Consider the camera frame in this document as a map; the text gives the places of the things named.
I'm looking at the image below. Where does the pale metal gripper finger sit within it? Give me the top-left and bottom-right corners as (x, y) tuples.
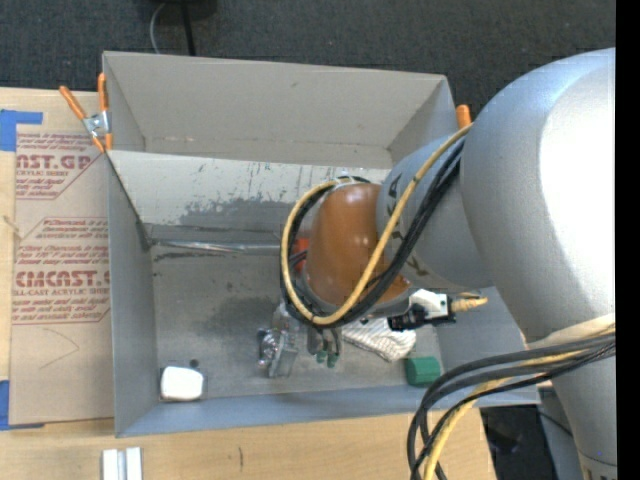
(255, 324), (291, 367)
(266, 338), (303, 379)

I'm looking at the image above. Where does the white cloth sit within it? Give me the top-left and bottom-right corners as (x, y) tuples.
(341, 316), (418, 364)

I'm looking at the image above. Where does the grey metal bin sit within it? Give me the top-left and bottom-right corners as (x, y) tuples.
(101, 50), (542, 439)

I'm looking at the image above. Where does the white rounded block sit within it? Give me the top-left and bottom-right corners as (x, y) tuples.
(159, 365), (206, 402)

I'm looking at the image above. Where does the green cylinder block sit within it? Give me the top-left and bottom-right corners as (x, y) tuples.
(403, 355), (442, 387)

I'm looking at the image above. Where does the brown cardboard board, red print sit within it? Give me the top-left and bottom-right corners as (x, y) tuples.
(0, 86), (117, 430)

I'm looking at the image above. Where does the black cylinder on white bracket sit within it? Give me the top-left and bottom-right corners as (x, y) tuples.
(386, 287), (489, 332)

